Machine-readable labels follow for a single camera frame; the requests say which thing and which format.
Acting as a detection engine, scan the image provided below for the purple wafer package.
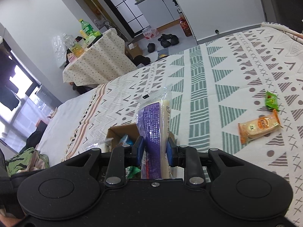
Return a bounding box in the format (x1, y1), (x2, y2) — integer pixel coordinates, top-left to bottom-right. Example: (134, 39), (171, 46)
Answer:
(137, 85), (172, 179)

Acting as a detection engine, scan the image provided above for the orange pastry packet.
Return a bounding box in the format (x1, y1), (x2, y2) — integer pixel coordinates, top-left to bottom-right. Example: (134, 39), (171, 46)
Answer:
(238, 109), (283, 145)

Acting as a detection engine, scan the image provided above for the bright green candy packet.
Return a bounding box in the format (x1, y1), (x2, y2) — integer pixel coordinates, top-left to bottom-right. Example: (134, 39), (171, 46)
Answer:
(265, 91), (279, 112)

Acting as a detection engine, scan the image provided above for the blue snack packet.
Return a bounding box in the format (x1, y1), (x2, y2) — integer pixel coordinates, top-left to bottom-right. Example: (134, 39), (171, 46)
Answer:
(118, 134), (134, 147)

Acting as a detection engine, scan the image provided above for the dark green candy packet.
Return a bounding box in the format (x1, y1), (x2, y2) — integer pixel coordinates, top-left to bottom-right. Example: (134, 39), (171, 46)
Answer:
(125, 166), (141, 179)

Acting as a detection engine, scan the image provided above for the cardboard box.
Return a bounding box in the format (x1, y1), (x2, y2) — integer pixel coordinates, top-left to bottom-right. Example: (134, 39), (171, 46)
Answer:
(106, 122), (177, 154)

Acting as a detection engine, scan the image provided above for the patterned bed blanket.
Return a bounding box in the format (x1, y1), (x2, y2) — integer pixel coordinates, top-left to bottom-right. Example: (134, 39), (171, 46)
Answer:
(37, 23), (302, 226)

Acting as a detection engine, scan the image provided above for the camouflage cloth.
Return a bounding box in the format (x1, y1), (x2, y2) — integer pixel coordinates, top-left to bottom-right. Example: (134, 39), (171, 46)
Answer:
(6, 148), (50, 176)

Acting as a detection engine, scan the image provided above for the dotted cream tablecloth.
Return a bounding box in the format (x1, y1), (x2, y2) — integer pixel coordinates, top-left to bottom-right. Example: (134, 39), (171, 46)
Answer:
(63, 28), (137, 86)

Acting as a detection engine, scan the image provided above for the black slipper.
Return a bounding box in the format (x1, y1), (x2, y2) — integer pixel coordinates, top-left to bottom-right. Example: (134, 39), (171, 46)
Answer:
(147, 43), (156, 53)

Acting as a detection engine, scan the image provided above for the black shoes pile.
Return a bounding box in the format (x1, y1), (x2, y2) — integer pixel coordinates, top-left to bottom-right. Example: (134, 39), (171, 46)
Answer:
(158, 34), (179, 48)

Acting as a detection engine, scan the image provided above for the yellow drink jar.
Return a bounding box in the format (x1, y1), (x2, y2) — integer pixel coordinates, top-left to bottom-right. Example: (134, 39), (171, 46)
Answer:
(63, 33), (85, 58)

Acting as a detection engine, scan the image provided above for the red oil bottle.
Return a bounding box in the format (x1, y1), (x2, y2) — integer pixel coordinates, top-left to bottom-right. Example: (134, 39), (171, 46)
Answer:
(179, 17), (192, 37)

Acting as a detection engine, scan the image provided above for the pink water bottle pack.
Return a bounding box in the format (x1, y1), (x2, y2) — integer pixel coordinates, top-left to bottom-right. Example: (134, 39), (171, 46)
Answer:
(142, 26), (159, 40)

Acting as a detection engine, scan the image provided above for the green soda bottle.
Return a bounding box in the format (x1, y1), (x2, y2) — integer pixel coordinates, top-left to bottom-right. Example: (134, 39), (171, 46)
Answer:
(79, 19), (95, 40)

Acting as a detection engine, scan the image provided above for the white cabinet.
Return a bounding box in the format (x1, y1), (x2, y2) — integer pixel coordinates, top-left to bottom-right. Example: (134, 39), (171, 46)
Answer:
(136, 0), (180, 29)

